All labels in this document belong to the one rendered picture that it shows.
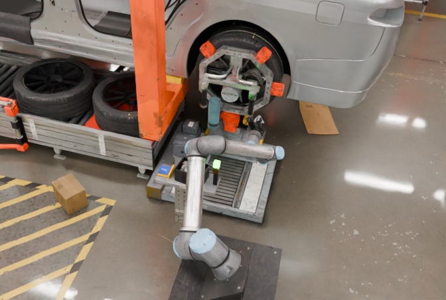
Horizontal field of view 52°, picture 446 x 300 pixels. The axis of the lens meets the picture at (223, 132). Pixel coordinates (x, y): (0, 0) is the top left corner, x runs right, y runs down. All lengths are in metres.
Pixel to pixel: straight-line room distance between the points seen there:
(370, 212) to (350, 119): 1.20
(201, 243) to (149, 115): 1.07
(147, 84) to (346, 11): 1.37
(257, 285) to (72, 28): 2.37
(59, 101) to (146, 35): 1.29
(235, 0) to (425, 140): 2.44
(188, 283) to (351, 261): 1.24
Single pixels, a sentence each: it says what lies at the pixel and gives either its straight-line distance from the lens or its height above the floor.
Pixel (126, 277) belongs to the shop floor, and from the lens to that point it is 3.28.
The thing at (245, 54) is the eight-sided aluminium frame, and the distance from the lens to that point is 3.26.
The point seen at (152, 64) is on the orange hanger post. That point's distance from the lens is 2.99.
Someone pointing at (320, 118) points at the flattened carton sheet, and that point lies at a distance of 4.62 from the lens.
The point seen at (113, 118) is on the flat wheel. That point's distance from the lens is 3.70.
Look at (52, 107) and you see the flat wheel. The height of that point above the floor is 0.42.
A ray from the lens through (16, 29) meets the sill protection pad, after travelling 4.14.
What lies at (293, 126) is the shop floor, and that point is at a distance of 4.46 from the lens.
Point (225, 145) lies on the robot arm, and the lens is 2.81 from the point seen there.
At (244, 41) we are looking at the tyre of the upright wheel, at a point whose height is 1.16.
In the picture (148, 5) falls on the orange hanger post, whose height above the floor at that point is 1.57.
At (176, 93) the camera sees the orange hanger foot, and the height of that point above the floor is 0.68.
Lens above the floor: 2.75
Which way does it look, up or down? 40 degrees down
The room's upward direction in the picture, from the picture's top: 5 degrees clockwise
